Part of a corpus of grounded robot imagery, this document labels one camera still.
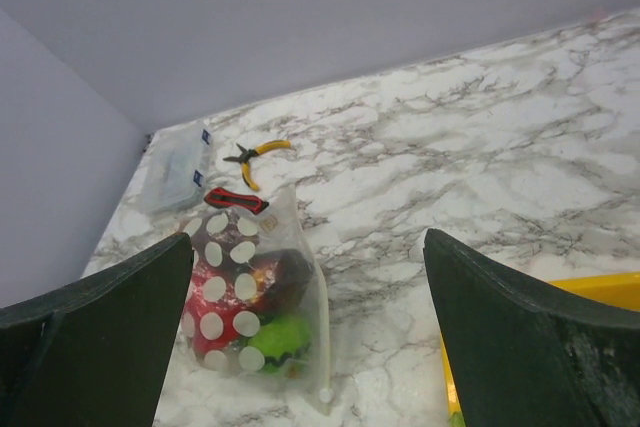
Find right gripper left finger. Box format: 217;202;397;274
1;233;193;426

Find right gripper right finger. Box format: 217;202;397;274
423;229;639;426

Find red toy bell pepper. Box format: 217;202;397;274
181;271;261;358

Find clear zip top bag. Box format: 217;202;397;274
178;186;334;414

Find green toy watermelon ball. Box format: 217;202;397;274
238;314;312;374

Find dark maroon toy beet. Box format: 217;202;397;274
249;249;313;317

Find dark red toy fruit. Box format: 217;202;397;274
180;211;259;276

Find white toy cauliflower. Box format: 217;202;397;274
449;411;466;427

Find yellow plastic tray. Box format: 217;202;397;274
440;272;640;417

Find clear plastic parts box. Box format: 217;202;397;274
138;122;213;217

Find yellow handled pliers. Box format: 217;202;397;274
224;140;293;192

